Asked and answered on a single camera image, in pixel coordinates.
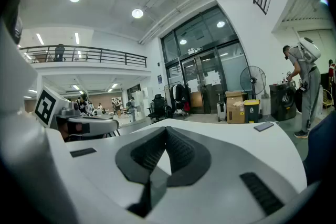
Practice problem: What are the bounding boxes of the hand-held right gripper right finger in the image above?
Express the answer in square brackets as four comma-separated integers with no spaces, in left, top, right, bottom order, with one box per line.
[151,126,300,223]

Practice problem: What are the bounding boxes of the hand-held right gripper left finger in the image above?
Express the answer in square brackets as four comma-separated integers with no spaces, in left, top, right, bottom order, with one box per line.
[65,126,167,218]

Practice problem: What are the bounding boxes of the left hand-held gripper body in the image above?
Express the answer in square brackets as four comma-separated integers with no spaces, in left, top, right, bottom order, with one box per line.
[33,86,82,141]

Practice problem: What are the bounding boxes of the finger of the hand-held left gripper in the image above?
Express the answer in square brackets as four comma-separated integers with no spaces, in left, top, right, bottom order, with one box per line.
[67,115,120,137]

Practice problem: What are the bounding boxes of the black smartphone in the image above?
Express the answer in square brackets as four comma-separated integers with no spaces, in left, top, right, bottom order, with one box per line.
[254,122,275,132]

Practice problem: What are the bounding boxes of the large brown cardboard box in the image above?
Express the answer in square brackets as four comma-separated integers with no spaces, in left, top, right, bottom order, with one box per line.
[227,105,246,124]

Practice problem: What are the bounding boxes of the black bin yellow lid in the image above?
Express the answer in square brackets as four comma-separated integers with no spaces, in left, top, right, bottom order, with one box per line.
[243,99,261,124]

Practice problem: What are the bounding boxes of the silver suitcase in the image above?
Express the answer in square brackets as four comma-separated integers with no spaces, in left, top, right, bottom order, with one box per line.
[216,93,227,122]

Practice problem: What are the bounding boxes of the black office chair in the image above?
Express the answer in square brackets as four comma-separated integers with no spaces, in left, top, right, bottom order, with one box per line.
[146,93,169,123]

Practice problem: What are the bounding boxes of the open brown cardboard box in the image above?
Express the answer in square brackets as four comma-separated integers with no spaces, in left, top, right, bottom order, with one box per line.
[226,97,245,108]

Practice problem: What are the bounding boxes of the black balcony railing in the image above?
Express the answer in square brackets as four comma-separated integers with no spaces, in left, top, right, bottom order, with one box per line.
[19,45,148,68]

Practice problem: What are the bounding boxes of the flat brown cardboard box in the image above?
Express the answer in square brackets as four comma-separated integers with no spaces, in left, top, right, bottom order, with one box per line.
[225,90,248,99]

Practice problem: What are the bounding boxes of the black washing machine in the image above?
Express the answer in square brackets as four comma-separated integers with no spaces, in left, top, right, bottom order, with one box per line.
[269,83,302,121]

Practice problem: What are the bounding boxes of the clothes rack with garments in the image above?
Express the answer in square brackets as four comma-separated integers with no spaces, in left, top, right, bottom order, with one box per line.
[164,81,191,116]

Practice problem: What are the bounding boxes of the black standing fan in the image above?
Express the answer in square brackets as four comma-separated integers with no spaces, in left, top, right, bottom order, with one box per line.
[239,65,267,100]

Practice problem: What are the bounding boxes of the dark blue chair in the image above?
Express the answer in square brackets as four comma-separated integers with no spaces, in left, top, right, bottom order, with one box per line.
[303,112,336,184]

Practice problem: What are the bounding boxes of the black framed glass door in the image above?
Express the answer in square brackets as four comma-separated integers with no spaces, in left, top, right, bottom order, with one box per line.
[160,5,253,115]

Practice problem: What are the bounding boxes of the white ceiling pipes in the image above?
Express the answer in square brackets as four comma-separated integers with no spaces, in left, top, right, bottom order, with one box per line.
[138,0,242,45]

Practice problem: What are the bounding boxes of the white backpack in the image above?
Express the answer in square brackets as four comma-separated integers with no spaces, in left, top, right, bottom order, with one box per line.
[298,37,322,63]

